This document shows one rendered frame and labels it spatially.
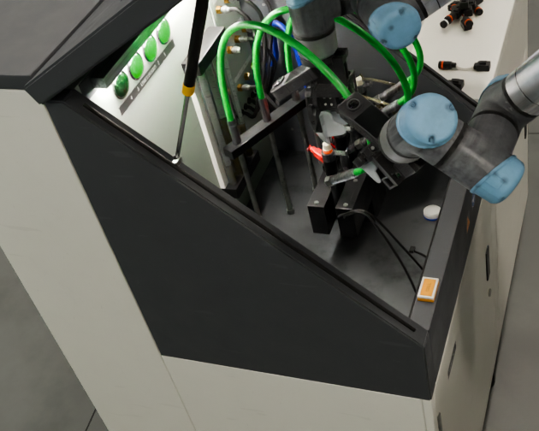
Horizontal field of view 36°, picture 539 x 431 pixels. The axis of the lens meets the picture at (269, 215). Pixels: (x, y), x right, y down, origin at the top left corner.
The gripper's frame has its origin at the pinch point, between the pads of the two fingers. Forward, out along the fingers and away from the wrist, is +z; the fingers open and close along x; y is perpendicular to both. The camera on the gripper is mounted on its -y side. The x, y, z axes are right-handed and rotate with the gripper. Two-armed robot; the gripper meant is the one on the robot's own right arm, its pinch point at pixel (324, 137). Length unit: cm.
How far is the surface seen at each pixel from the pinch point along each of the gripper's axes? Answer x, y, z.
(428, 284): -21.2, 23.9, 16.4
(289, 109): 12.3, -12.3, 2.6
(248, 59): 28.0, -27.5, 0.0
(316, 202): -3.8, -3.2, 14.3
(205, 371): -35, -22, 37
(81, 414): -9, -100, 113
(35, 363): 6, -129, 113
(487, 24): 68, 21, 14
